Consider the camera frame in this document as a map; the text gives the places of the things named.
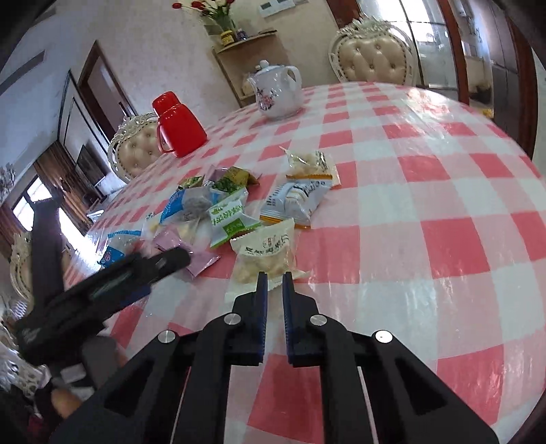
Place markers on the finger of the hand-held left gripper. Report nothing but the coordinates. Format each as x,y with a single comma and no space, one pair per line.
170,261

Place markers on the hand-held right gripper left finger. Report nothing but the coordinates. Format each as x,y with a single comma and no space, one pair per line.
261,307

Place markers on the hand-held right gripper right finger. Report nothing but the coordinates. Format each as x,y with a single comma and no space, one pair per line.
289,311

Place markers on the cream nut snack packet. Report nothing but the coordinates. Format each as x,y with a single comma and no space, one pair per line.
264,254

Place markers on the person's left hand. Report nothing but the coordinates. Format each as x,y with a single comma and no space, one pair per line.
64,403

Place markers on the pink snack packet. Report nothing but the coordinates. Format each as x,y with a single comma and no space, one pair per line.
170,239

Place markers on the clear blue-edged snack packet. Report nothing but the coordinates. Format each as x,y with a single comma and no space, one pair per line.
117,247

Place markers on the blue grey snack packet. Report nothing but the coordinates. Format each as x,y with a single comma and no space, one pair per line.
187,205

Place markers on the cream tufted dining chair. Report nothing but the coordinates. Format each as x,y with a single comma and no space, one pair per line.
136,147
21,264
371,55

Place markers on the small green snack packet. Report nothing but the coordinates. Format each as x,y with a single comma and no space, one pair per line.
191,182

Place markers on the white green leaf snack packet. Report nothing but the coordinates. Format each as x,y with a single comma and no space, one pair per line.
228,193

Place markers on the small purple snack packet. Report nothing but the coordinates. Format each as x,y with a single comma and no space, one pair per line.
215,175

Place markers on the blue white snack packet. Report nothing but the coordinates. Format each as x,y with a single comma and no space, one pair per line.
294,203

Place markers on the yellow green snack packet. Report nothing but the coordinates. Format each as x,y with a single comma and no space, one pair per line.
239,176

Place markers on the flat screen television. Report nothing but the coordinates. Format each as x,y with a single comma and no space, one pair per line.
90,166

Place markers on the red thermos jug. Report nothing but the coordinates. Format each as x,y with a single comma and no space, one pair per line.
177,128

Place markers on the clear cracker snack packet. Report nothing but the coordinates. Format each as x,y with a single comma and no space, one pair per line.
311,164

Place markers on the red white checkered tablecloth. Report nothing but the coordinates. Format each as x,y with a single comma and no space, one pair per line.
405,205

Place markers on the dark wooden door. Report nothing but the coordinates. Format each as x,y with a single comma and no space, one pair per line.
106,89

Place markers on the white floral teapot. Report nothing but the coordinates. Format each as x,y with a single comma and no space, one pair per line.
277,92

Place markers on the wooden corner shelf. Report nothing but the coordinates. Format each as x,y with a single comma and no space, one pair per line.
245,64

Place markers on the yellow jar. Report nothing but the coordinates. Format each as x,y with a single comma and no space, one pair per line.
227,37

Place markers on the small blue jar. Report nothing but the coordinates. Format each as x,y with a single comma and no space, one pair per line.
241,33

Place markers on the vase of red tulips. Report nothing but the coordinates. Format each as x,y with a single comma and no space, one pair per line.
213,10

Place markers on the wooden framed glass door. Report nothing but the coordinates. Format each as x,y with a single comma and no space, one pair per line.
431,38

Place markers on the white wall control panels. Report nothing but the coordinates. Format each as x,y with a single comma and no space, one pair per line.
275,6

